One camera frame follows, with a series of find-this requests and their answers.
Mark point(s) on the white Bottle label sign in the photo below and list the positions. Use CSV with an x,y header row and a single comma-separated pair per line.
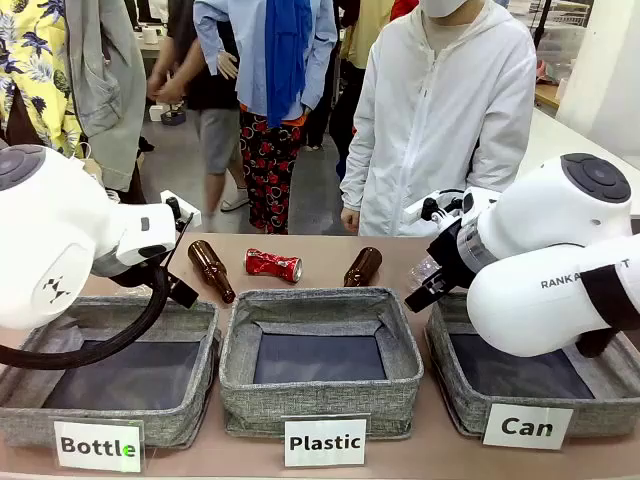
x,y
97,445

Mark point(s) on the yellow floral shirt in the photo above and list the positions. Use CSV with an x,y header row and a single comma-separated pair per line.
x,y
35,65

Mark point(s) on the person in grey shorts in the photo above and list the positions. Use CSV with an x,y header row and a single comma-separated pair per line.
x,y
215,130

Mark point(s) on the person's right hand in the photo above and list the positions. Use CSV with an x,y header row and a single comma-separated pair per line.
x,y
351,220

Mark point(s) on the person's left forearm white sleeve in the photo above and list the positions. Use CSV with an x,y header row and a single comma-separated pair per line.
x,y
500,150

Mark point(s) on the person's right forearm white sleeve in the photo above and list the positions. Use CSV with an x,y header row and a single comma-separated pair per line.
x,y
355,170

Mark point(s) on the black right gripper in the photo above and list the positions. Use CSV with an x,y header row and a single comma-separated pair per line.
x,y
452,250

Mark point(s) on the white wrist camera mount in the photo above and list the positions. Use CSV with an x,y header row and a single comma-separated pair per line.
x,y
187,214
415,212

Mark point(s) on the grey fabric basket labelled Can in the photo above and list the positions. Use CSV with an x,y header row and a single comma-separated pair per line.
x,y
465,395

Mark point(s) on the crushed red can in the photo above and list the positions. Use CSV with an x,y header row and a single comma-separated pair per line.
x,y
270,264

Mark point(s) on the person in white hoodie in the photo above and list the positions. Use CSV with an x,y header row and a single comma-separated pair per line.
x,y
425,150

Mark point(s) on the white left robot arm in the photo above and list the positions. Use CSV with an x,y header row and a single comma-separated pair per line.
x,y
50,240

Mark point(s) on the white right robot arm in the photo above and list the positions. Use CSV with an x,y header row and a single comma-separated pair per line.
x,y
540,310

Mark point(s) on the grey fabric basket labelled Bottle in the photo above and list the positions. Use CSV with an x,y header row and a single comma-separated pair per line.
x,y
170,425

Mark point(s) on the brown glass bottle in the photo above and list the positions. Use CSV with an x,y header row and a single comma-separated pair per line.
x,y
362,267
207,262

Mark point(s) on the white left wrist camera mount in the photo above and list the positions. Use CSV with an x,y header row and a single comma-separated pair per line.
x,y
187,214

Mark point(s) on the white Can label sign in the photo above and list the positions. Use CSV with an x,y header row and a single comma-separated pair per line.
x,y
527,426

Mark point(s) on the person in yellow top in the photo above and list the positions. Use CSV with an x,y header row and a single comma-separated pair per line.
x,y
357,45

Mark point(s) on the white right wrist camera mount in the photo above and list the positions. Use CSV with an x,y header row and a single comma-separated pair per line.
x,y
415,212

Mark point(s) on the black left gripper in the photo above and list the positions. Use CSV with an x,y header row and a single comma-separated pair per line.
x,y
182,295

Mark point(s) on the grey fabric basket labelled Plastic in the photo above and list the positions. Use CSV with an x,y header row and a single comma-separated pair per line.
x,y
320,397

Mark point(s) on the person in blue shirt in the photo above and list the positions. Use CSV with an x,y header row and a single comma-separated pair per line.
x,y
280,55

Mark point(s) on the crushed clear plastic bottle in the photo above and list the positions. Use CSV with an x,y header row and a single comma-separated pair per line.
x,y
420,272

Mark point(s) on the white face mask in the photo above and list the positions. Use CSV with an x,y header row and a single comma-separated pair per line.
x,y
445,7

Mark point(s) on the grey jacket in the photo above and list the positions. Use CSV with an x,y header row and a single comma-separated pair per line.
x,y
107,95

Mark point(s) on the white Plastic label sign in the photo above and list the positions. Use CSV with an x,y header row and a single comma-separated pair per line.
x,y
325,442

